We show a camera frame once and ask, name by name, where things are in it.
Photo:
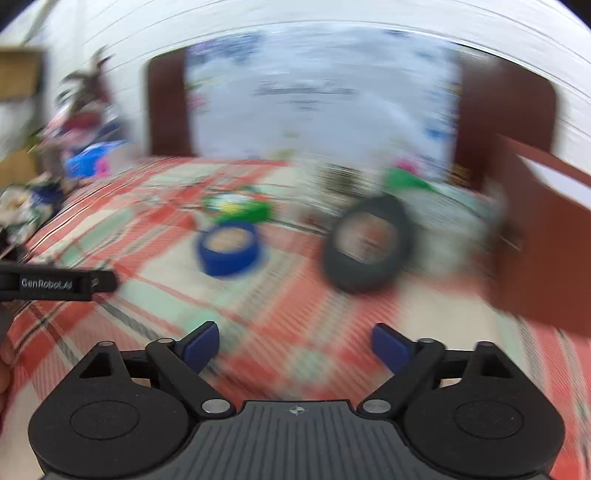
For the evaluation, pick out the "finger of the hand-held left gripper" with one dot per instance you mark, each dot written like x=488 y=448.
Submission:
x=105 y=280

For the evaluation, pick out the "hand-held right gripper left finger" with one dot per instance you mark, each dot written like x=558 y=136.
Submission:
x=203 y=345

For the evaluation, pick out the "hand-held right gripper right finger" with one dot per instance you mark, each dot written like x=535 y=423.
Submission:
x=390 y=346

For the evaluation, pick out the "blue tape roll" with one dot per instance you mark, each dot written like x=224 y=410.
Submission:
x=228 y=251

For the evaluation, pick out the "black tape roll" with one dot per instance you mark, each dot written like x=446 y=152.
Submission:
x=367 y=247

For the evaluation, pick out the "green printed box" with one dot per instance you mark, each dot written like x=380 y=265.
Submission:
x=238 y=206

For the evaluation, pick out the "brown cardboard box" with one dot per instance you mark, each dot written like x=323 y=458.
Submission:
x=545 y=258

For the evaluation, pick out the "person's left hand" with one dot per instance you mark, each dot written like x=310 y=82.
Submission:
x=4 y=341

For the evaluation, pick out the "floral cloth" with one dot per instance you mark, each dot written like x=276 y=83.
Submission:
x=25 y=203

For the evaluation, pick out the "red plaid blanket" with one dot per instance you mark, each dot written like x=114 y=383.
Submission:
x=286 y=314

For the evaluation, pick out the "blue floral tissue box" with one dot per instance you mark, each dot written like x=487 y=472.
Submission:
x=90 y=159

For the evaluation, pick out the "green packet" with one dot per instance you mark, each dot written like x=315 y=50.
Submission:
x=406 y=181

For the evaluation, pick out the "brown wooden headboard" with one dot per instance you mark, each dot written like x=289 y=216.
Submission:
x=168 y=106

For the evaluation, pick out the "dark feather decoration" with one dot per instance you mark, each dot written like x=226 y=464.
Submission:
x=90 y=87

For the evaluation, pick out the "wooden shelf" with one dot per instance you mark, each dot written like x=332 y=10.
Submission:
x=18 y=76

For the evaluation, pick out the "floral plastic sheet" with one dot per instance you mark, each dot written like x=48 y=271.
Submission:
x=323 y=101

